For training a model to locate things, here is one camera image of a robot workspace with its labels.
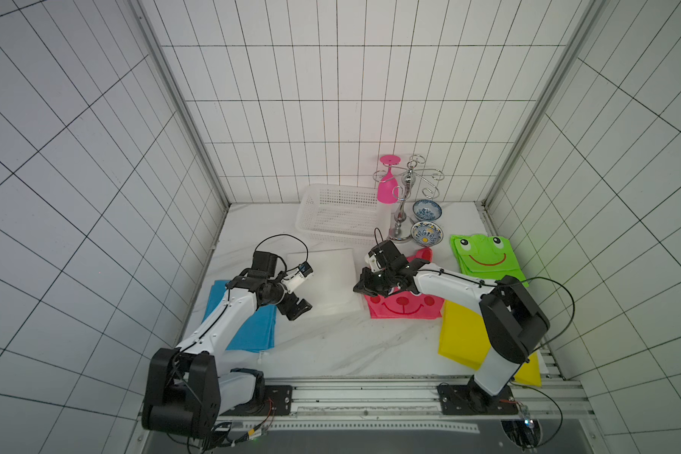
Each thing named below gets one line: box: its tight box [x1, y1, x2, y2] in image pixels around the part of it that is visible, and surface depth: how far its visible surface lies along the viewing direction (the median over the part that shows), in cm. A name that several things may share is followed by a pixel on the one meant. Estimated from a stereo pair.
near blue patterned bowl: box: [410, 221, 444, 247], surface depth 109 cm
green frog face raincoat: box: [450, 233, 530, 288], surface depth 103 cm
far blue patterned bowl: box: [412, 198, 443, 222], surface depth 116 cm
